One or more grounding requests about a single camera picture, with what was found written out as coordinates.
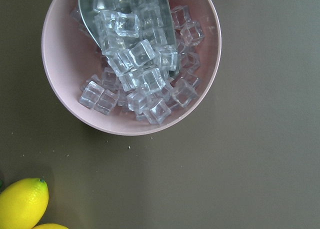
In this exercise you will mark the metal ice scoop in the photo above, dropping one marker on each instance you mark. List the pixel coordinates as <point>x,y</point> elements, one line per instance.
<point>156,26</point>

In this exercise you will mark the yellow lemon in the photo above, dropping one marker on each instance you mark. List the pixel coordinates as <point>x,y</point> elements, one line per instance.
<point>23,203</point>
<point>50,226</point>

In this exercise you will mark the pink bowl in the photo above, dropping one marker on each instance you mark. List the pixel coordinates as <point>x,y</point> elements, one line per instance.
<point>69,59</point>

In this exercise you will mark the clear ice cube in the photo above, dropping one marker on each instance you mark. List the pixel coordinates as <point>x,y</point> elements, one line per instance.
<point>192,33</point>
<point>159,111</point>
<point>91,94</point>
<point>127,25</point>

